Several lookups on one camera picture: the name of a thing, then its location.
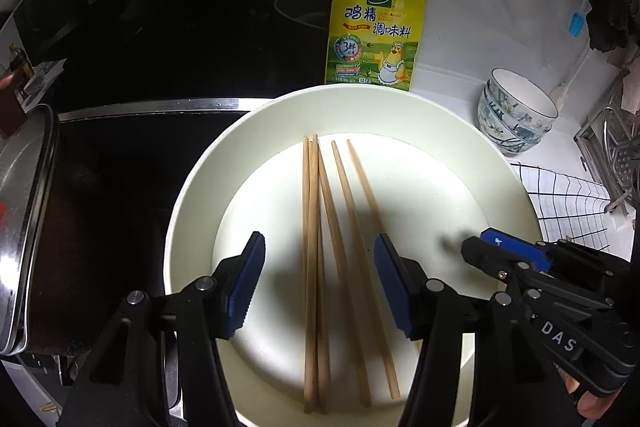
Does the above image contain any blue silicone brush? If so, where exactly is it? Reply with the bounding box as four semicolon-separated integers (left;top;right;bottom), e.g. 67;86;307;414
567;0;598;38

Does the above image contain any black range hood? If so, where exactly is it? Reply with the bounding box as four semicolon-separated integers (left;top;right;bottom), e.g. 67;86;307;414
0;0;343;122

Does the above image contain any white black-grid cloth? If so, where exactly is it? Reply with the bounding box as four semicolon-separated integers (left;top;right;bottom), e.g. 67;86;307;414
510;162;613;255

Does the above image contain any yellow seasoning pouch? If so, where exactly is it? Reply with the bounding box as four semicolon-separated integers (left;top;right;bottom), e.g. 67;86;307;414
325;0;428;92

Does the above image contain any white bottle brush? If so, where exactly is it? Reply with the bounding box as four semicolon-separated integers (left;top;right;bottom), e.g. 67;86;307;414
550;49;593;104

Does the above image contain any row of condiment bottles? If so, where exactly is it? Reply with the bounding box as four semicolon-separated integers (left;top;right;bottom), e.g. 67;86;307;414
5;44;66;102

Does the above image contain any round white tray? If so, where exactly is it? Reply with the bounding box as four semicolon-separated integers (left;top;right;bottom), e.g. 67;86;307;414
164;84;543;427

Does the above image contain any wooden chopstick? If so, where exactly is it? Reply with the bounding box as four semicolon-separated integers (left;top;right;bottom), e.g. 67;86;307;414
308;139;331;415
302;136;315;414
330;140;401;400
312;133;373;409
345;138;390;238

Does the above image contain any floral ceramic bowl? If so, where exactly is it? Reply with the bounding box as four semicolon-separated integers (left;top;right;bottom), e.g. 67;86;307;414
477;92;551;144
482;68;559;132
477;109;543;156

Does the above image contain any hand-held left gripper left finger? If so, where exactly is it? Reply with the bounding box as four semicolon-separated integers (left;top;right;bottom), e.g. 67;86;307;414
56;231;267;427

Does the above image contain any person's right hand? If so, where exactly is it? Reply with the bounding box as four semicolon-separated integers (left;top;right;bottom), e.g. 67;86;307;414
554;364;623;424

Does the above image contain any steel dish rack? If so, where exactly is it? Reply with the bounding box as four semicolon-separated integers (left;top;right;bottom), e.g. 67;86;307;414
574;106;640;220

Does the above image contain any beige rag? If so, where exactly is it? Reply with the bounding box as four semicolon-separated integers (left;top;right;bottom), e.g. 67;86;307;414
619;66;640;115

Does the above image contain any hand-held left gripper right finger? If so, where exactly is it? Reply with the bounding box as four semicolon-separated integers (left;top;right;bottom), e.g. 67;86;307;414
373;232;567;427

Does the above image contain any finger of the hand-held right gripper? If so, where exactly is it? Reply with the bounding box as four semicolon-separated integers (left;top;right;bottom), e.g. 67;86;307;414
460;235;532;304
478;227;634;304

